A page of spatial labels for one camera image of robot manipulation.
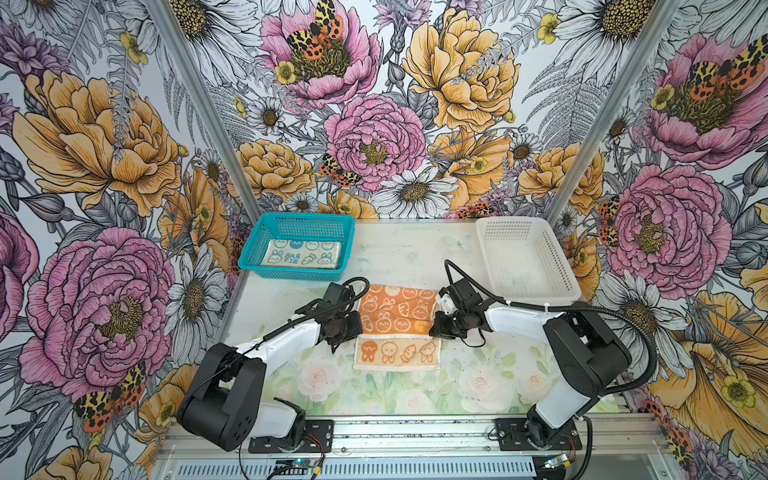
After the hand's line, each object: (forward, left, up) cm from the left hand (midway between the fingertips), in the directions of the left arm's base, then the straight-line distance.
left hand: (357, 338), depth 88 cm
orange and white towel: (+4, -11, -1) cm, 12 cm away
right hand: (0, -22, -1) cm, 22 cm away
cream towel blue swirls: (+32, +21, 0) cm, 38 cm away
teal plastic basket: (+50, +26, -4) cm, 57 cm away
